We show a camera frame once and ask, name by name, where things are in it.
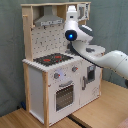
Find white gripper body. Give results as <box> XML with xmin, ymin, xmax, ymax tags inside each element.
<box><xmin>66</xmin><ymin>5</ymin><xmax>78</xmax><ymax>21</ymax></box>

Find white toy microwave door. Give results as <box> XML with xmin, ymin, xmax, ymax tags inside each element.
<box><xmin>77</xmin><ymin>4</ymin><xmax>89</xmax><ymax>21</ymax></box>

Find stove knob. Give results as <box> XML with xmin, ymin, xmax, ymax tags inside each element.
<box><xmin>72</xmin><ymin>66</ymin><xmax>78</xmax><ymax>72</ymax></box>
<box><xmin>54</xmin><ymin>73</ymin><xmax>61</xmax><ymax>79</ymax></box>

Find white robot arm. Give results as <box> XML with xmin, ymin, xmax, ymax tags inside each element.
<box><xmin>64</xmin><ymin>5</ymin><xmax>128</xmax><ymax>80</ymax></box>

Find wooden toy kitchen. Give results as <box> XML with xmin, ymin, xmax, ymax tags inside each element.
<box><xmin>20</xmin><ymin>1</ymin><xmax>107</xmax><ymax>128</ymax></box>

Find grey range hood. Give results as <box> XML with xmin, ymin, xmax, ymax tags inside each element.
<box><xmin>33</xmin><ymin>5</ymin><xmax>63</xmax><ymax>27</ymax></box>

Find black toy stovetop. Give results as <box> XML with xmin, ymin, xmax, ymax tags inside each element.
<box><xmin>34</xmin><ymin>53</ymin><xmax>71</xmax><ymax>67</ymax></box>

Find white cabinet door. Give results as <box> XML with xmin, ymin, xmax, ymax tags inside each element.
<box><xmin>80</xmin><ymin>60</ymin><xmax>101</xmax><ymax>106</ymax></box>

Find toy oven door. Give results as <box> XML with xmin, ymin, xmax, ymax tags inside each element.
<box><xmin>49</xmin><ymin>78</ymin><xmax>80</xmax><ymax>118</ymax></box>

